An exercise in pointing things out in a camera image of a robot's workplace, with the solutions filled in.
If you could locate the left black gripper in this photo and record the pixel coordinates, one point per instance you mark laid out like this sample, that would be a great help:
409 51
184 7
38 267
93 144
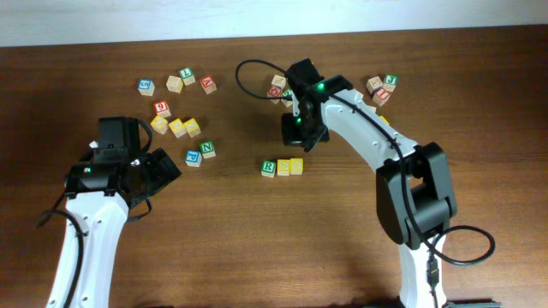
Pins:
163 168

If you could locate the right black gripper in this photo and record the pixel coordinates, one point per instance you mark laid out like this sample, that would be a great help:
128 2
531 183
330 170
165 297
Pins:
292 135

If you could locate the yellow S wooden block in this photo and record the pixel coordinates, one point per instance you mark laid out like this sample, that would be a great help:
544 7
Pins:
283 167

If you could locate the green R wooden block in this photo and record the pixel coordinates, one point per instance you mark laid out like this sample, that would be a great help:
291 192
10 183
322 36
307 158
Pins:
268 168

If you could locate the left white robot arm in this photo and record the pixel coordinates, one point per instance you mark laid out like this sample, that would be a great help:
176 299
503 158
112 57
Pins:
113 177

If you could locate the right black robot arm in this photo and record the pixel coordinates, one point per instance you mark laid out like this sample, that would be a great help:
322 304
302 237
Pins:
415 196

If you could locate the blue P wooden block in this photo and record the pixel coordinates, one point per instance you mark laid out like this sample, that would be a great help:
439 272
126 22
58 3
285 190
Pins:
193 158

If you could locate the green Z wooden block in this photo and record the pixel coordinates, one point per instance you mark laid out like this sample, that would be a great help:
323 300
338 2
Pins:
286 98

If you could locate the yellow G wooden block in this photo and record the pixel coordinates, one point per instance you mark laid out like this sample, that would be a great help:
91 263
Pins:
177 127

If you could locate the red Q wooden block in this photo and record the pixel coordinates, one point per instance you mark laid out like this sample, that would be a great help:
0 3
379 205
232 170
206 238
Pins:
274 94

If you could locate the green N wooden block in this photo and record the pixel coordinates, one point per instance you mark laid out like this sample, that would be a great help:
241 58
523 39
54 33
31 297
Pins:
207 149

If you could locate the plain block behind Q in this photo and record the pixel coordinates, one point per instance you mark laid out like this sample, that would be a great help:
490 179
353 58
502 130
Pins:
279 81

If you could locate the red 6 wooden block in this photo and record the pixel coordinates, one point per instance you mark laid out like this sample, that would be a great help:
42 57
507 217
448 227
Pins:
162 109

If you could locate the red I wooden block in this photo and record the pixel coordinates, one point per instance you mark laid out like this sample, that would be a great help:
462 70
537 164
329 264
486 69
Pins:
381 96

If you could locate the plain block blue side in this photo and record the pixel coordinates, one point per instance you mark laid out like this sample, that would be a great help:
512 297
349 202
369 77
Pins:
373 84

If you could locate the blue 5 wooden block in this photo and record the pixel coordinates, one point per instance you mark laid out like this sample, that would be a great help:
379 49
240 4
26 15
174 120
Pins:
146 87

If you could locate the plain wooden block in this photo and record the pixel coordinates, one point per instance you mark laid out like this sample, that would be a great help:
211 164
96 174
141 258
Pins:
174 84

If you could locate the green J top block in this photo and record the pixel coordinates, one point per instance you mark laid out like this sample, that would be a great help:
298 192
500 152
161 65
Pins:
390 82

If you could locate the green L wooden block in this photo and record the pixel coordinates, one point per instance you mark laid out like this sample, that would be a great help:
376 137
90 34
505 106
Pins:
187 76

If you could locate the red 7 wooden block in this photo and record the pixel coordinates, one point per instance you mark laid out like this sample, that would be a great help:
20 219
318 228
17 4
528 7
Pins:
208 84

